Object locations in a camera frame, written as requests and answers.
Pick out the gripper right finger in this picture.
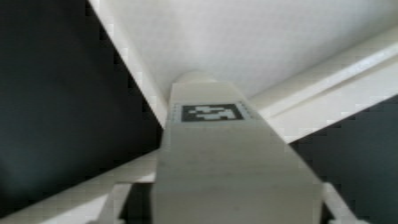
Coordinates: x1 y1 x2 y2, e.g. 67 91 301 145
322 182 372 224

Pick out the white desk top tray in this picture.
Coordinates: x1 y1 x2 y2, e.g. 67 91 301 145
90 0 398 141

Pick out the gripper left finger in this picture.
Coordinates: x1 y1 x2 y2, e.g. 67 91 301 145
88 182 154 224

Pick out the white U-shaped fence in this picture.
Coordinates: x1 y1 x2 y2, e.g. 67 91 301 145
0 152 157 224

